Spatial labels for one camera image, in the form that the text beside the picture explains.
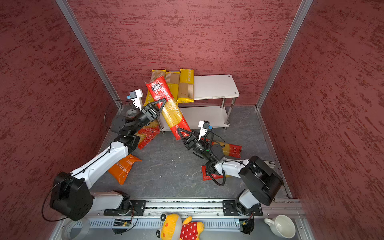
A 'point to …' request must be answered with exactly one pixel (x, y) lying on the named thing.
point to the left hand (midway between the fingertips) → (167, 103)
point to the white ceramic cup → (282, 225)
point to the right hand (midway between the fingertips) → (176, 131)
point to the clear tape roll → (69, 224)
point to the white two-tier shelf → (218, 87)
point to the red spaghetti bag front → (207, 177)
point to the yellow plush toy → (173, 228)
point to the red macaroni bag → (147, 133)
